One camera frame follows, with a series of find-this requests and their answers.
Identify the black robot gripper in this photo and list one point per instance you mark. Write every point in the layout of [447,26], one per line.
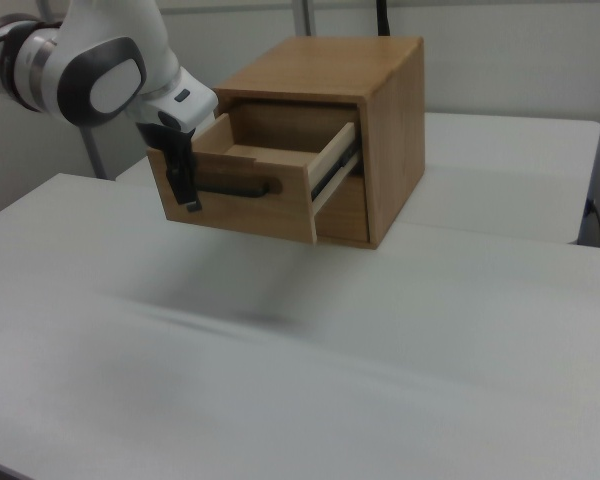
[156,134]

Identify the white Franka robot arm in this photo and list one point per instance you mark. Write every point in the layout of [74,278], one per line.
[105,70]

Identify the wooden drawer cabinet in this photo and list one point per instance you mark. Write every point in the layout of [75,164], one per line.
[390,140]

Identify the grey metal frame post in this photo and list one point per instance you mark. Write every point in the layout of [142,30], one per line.
[93,150]

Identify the black camera stand pole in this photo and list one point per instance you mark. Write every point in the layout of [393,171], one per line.
[383,17]

